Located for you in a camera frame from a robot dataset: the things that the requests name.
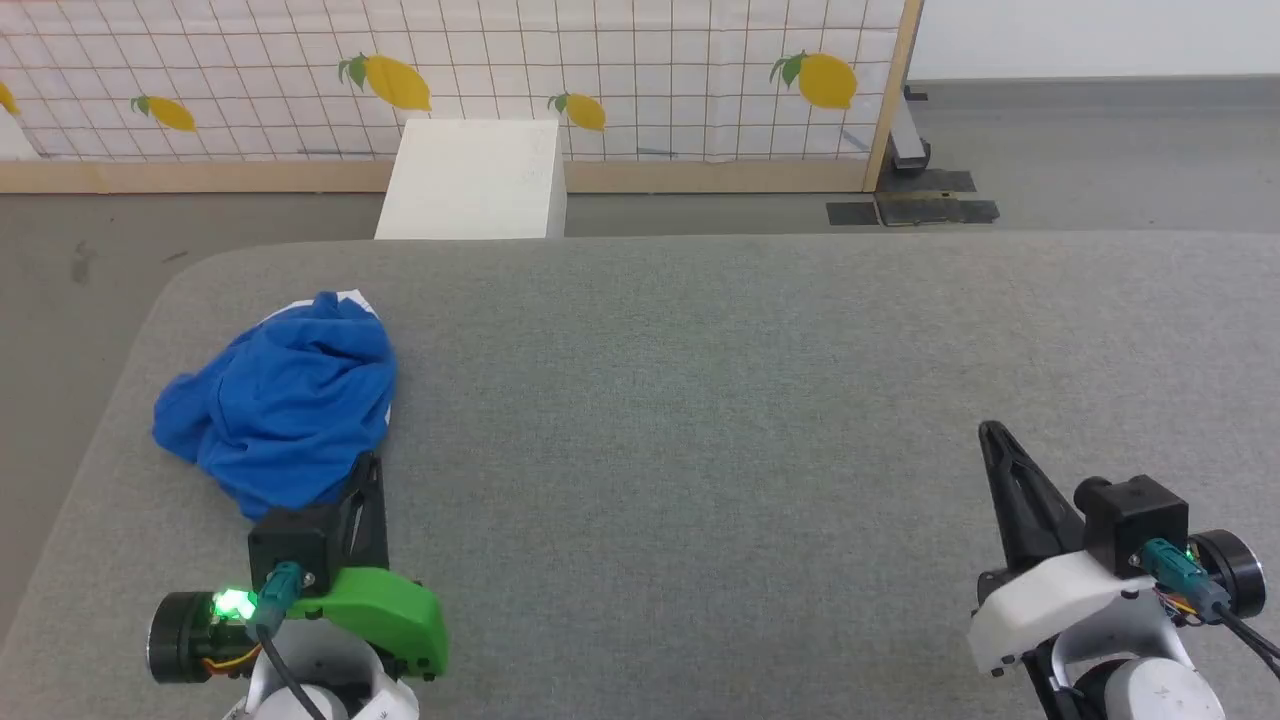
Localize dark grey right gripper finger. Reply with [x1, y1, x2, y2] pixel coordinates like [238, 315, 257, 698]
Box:
[977, 421, 1051, 575]
[990, 424, 1089, 566]

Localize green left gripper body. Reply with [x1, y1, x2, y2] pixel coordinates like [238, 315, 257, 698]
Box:
[288, 566, 450, 682]

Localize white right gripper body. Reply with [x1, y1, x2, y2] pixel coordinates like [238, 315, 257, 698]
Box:
[966, 548, 1197, 678]

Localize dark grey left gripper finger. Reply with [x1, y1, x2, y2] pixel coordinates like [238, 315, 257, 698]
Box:
[338, 455, 375, 573]
[366, 452, 390, 571]

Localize blue Lakers basketball shorts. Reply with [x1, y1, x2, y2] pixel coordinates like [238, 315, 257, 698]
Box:
[152, 290, 399, 521]

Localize black floor tape patch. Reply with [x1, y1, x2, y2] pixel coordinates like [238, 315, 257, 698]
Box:
[825, 195, 1002, 228]

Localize grey metal partition foot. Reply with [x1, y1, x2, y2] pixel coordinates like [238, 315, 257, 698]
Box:
[886, 84, 934, 173]

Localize lemon-patterned grid partition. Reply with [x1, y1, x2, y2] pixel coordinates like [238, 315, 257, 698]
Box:
[0, 0, 927, 195]

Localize lemon print grid cloth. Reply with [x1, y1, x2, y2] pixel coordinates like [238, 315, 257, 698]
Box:
[0, 0, 907, 164]

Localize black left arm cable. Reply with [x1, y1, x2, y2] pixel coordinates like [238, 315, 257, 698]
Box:
[246, 562, 331, 720]

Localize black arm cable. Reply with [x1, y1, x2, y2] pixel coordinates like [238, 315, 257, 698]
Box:
[1142, 537, 1280, 681]
[246, 562, 331, 720]

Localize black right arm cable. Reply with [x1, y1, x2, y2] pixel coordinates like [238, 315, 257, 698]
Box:
[1142, 537, 1280, 681]

